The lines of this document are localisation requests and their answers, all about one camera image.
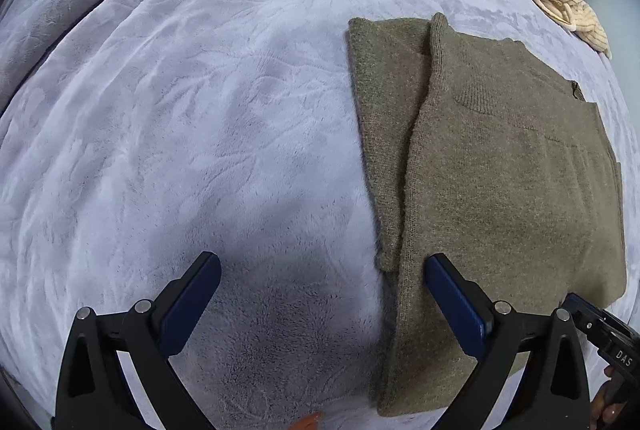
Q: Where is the person's right hand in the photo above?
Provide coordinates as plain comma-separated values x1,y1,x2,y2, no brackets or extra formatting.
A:
589,364,640,430

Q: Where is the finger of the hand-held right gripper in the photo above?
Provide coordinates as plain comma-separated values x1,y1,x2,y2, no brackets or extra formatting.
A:
564,292,640,342

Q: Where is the orange object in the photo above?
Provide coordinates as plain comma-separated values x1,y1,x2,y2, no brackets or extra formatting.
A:
292,411,321,430

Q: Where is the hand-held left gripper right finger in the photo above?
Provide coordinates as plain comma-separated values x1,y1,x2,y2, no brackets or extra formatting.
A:
424,252,594,430

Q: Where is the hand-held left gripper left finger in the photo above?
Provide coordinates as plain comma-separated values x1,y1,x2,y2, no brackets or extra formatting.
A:
51,251,222,430

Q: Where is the olive knit sweater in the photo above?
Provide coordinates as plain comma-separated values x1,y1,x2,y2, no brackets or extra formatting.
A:
347,12,629,419

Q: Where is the lavender plush blanket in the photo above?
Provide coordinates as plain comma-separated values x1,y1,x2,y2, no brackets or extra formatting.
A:
0,0,640,430

